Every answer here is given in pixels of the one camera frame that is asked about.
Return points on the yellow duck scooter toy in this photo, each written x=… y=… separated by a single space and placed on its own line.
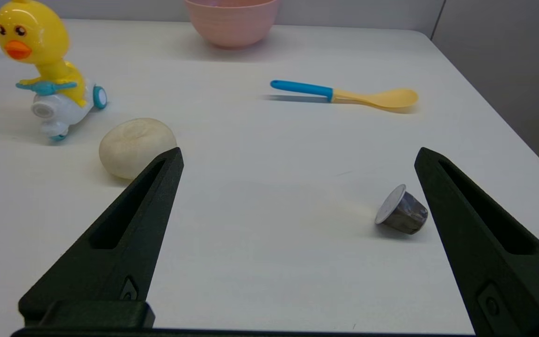
x=45 y=37

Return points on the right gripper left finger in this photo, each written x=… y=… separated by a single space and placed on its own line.
x=143 y=220

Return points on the cream round bun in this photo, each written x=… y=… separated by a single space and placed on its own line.
x=134 y=145

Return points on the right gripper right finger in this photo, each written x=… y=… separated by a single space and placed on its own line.
x=484 y=252

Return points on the pink plastic bowl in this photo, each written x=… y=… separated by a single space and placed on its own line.
x=232 y=23

